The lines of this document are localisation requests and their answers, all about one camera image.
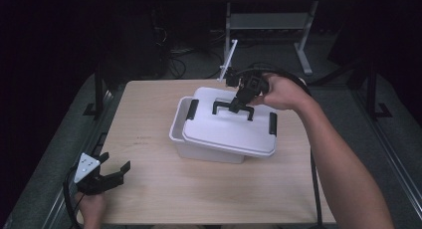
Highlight person's left hand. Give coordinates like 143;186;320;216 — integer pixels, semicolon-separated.
75;191;107;229

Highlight grey metal desk frame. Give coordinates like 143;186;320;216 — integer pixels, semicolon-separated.
222;1;319;77

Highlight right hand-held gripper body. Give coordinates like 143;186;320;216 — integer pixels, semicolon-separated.
217;39;271;102

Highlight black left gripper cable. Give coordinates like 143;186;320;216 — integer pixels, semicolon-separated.
63;164;84;229

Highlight black metal post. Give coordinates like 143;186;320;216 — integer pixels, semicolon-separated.
82;64;111;119
365;62;394;121

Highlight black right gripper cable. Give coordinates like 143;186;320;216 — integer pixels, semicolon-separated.
238;65;325;229

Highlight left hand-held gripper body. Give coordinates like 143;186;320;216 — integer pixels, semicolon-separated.
73;151;106;196

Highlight person's right hand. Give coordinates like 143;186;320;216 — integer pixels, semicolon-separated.
248;72;316;113

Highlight aluminium floor rail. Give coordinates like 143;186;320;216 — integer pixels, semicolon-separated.
41;89;126;229
350;89;422;221

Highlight white lid with black handle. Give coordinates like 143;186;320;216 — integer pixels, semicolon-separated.
181;86;279;158

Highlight black floor cables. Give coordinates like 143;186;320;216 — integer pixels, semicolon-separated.
161;25;224;81

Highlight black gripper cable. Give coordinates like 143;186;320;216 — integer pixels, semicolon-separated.
63;164;84;229
238;65;325;229

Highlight white plastic storage box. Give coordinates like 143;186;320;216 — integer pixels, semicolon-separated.
168;96;247;165

